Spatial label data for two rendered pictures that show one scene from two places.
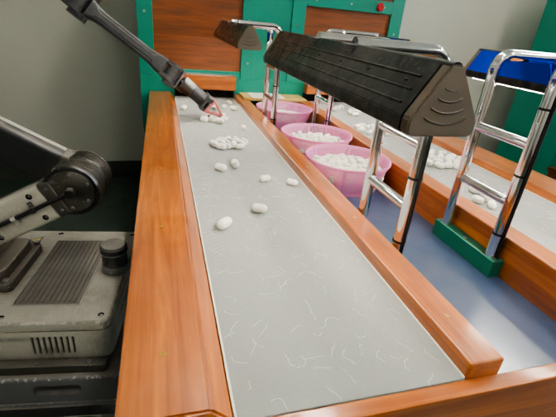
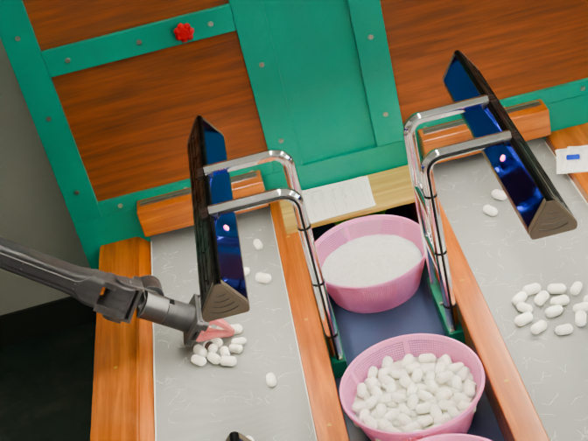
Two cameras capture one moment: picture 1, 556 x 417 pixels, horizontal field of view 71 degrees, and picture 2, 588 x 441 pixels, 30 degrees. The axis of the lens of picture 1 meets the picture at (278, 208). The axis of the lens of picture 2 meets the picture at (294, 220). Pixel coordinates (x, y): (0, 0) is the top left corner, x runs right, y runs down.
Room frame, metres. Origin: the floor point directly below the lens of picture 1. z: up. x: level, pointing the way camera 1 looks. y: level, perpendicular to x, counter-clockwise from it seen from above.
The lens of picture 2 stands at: (-0.03, -0.47, 2.13)
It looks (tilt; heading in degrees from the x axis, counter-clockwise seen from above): 32 degrees down; 18
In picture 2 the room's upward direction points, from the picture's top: 15 degrees counter-clockwise
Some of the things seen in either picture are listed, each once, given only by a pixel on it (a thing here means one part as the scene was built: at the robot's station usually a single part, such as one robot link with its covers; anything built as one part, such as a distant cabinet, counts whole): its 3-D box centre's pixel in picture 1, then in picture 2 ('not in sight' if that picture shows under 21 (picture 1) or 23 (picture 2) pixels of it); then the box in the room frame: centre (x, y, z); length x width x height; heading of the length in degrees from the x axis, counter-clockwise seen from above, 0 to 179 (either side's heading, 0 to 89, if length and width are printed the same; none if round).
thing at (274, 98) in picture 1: (251, 82); (273, 270); (1.64, 0.15, 0.90); 0.20 x 0.19 x 0.45; 18
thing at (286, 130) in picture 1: (315, 144); (415, 400); (1.45, -0.12, 0.72); 0.27 x 0.27 x 0.10
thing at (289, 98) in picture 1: (272, 97); (351, 198); (2.07, 0.08, 0.77); 0.33 x 0.15 x 0.01; 108
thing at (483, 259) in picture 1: (522, 163); not in sight; (0.84, -0.52, 0.90); 0.20 x 0.19 x 0.45; 18
